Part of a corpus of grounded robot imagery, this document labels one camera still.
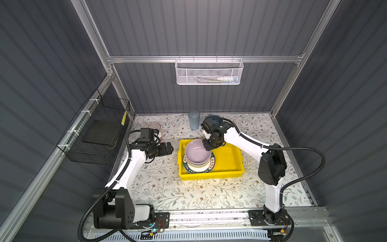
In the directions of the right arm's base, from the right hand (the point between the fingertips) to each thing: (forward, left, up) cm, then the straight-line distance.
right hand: (208, 147), depth 89 cm
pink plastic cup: (+25, +37, -8) cm, 46 cm away
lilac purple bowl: (-2, +7, -3) cm, 8 cm away
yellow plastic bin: (-4, -13, -11) cm, 18 cm away
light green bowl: (-11, +6, -3) cm, 13 cm away
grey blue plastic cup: (+27, +9, -2) cm, 29 cm away
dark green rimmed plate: (-8, -2, -7) cm, 10 cm away
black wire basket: (-5, +56, +21) cm, 60 cm away
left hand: (-3, +25, +3) cm, 25 cm away
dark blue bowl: (+30, -3, -6) cm, 31 cm away
